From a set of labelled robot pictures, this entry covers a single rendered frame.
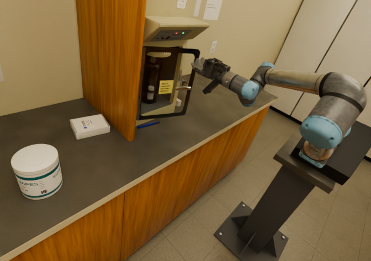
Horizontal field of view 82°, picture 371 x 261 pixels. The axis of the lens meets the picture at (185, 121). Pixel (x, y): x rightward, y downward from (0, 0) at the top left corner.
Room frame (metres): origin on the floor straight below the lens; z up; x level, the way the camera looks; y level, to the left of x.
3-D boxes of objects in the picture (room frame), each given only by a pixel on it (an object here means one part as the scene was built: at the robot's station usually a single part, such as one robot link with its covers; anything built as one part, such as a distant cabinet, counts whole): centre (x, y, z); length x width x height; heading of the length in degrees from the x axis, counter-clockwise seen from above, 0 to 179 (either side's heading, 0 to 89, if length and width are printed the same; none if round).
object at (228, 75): (0.93, -0.15, 1.33); 0.08 x 0.05 x 0.08; 144
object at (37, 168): (0.46, 0.46, 1.02); 0.13 x 0.13 x 0.15
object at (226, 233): (1.05, -0.78, 0.45); 0.48 x 0.48 x 0.90; 56
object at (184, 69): (1.01, 0.14, 1.19); 0.30 x 0.01 x 0.40; 125
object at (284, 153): (1.05, -0.78, 0.92); 0.32 x 0.32 x 0.04; 56
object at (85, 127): (0.83, 0.46, 0.96); 0.16 x 0.12 x 0.04; 134
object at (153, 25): (1.02, 0.14, 1.46); 0.32 x 0.12 x 0.10; 144
